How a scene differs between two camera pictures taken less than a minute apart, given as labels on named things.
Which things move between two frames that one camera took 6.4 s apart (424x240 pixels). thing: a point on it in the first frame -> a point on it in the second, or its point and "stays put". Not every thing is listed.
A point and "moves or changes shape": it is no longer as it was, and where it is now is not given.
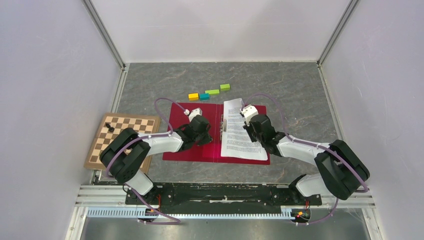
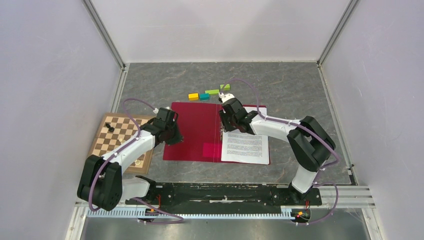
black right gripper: x=248 y=128 -> x=227 y=126
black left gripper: x=207 y=139 -> x=178 y=138
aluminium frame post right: x=337 y=30 stays put
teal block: x=204 y=96 stays put
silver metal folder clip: x=223 y=127 stays put
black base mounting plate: x=219 y=198 stays put
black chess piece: x=110 y=129 stays put
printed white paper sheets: x=236 y=142 moves or changes shape
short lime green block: x=225 y=87 stays put
